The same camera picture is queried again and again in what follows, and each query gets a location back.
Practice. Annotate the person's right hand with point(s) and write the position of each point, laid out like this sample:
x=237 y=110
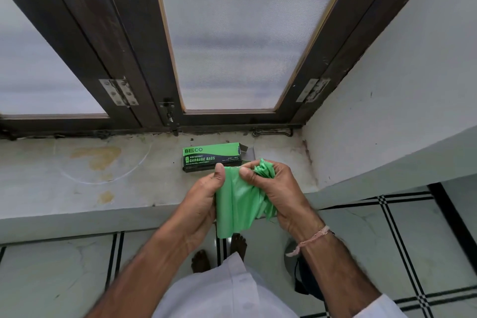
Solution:
x=290 y=202

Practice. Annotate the person's left hand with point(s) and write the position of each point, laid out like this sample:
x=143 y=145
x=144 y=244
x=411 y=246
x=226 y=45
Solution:
x=193 y=217

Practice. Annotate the green plastic garbage bag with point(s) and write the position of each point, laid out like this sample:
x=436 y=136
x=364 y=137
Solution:
x=265 y=172

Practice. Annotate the green garbage bag box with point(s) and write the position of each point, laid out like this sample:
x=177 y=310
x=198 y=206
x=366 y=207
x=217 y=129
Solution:
x=212 y=152

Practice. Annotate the black pedal trash bin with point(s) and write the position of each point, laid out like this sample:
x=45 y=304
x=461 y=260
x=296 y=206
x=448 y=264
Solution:
x=309 y=276

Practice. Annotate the person's right forearm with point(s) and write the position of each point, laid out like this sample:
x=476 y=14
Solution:
x=335 y=273

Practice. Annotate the person's left forearm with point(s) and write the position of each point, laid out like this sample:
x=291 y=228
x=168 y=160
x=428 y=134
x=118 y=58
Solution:
x=149 y=276

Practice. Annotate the person's left foot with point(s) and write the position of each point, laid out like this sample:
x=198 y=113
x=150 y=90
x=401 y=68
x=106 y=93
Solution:
x=200 y=262

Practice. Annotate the person's foot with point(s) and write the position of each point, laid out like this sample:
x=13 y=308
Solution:
x=200 y=262
x=238 y=247

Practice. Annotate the person's right foot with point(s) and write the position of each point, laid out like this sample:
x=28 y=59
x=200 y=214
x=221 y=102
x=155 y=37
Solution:
x=238 y=247

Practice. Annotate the pink thread wrist band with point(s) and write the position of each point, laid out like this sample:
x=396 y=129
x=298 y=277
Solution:
x=313 y=239

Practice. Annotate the black metal window stay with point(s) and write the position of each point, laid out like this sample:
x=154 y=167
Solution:
x=272 y=131

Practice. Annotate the black window bolt latch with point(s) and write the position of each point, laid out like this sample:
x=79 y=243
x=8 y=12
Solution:
x=169 y=114

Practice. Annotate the white marble window sill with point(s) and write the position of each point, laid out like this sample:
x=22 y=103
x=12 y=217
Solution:
x=56 y=187

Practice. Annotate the frosted glass window pane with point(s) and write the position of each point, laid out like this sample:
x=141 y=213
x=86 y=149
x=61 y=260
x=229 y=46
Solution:
x=253 y=31
x=37 y=79

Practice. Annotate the dark wooden window frame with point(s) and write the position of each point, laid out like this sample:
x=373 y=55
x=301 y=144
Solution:
x=130 y=31

